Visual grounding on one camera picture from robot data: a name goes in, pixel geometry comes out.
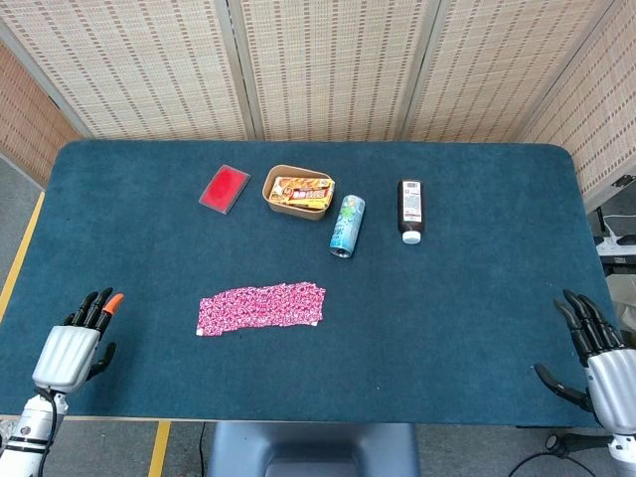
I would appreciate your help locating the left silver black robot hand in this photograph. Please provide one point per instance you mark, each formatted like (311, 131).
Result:
(65, 357)

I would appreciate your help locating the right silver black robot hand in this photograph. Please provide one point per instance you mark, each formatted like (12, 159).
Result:
(612, 382)

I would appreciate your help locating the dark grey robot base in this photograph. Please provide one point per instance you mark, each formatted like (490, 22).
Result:
(308, 449)

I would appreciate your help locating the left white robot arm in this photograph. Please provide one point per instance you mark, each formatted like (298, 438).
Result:
(27, 432)

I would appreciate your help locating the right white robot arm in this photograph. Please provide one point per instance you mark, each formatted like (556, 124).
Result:
(625, 457)

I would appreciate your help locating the black stand foot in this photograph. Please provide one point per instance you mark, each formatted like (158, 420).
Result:
(571, 441)

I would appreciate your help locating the blue felt table cover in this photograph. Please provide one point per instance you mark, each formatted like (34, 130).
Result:
(159, 377)

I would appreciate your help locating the red stamp pad case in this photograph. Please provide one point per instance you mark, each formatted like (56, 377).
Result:
(224, 189)

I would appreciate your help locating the woven bamboo screen panel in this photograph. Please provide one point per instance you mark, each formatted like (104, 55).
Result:
(497, 69)
(338, 64)
(596, 99)
(139, 64)
(25, 114)

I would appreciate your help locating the brown bottle white cap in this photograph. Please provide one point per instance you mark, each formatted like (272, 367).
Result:
(410, 206)

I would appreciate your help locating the kraft paper bowl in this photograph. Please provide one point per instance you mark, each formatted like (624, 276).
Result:
(293, 211)

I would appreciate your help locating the yellow red snack packet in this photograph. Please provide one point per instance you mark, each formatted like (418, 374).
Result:
(303, 197)

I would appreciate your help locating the orange snack packet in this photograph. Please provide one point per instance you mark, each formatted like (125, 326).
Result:
(300, 184)

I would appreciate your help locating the light blue drink can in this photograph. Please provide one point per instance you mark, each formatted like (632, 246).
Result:
(348, 226)

